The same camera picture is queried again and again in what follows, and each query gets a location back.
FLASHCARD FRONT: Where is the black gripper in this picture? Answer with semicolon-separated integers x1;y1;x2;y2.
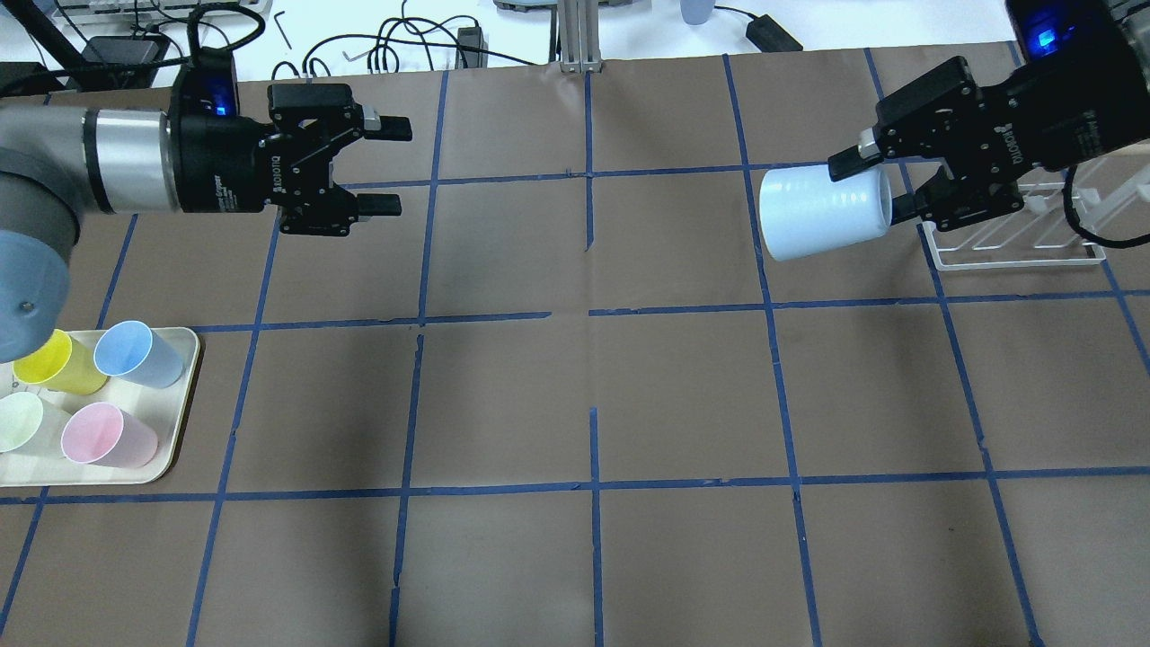
828;55;1147;232
168;84;413;237

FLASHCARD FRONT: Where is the light blue cup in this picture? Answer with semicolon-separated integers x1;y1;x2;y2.
758;164;894;261

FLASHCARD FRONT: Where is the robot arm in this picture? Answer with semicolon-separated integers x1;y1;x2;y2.
828;1;1149;232
1;71;413;363

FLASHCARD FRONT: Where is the blue cup on desk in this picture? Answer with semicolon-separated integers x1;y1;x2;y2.
679;0;716;26

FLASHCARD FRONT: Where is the yellow cup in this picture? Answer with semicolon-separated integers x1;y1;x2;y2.
13;329;110;394

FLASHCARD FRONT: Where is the pink cup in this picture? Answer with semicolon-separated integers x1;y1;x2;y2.
60;402;159;468

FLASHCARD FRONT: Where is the pale green cup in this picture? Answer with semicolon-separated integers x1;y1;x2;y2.
1;392;72;459

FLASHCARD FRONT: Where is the black power adapter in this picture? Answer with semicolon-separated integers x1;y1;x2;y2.
745;13;804;53

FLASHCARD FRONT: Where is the white wire cup rack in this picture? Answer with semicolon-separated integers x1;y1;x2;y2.
923;155;1149;271

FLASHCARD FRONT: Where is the aluminium frame post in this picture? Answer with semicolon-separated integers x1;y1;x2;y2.
557;0;603;74

